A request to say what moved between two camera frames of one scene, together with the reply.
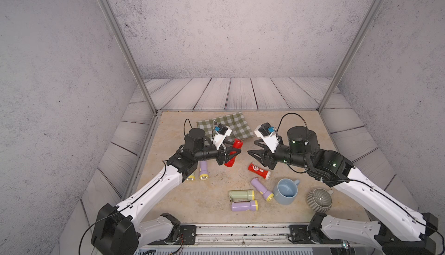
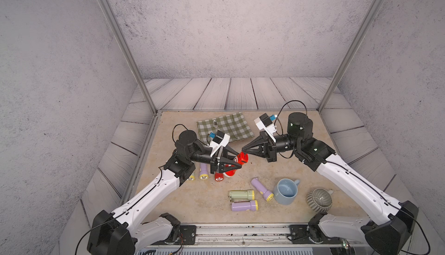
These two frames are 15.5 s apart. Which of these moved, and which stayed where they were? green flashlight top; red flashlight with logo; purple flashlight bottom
Moved: red flashlight with logo
Stayed: purple flashlight bottom; green flashlight top
